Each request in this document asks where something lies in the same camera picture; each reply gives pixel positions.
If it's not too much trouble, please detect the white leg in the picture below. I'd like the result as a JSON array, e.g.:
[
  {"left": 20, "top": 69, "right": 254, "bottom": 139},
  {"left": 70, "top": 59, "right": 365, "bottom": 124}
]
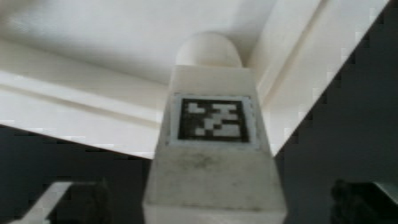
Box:
[{"left": 142, "top": 33, "right": 288, "bottom": 224}]

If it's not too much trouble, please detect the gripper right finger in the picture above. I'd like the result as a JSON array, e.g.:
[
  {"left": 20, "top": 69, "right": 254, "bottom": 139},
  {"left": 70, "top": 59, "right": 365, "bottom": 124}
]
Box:
[{"left": 331, "top": 179, "right": 398, "bottom": 224}]

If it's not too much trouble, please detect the white square tabletop tray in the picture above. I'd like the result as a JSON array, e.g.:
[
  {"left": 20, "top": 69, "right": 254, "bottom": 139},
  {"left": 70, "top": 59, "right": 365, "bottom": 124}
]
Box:
[{"left": 0, "top": 0, "right": 393, "bottom": 157}]

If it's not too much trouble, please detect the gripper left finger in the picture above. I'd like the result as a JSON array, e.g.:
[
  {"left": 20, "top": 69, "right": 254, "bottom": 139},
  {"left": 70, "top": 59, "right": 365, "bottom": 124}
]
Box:
[{"left": 11, "top": 181, "right": 114, "bottom": 224}]

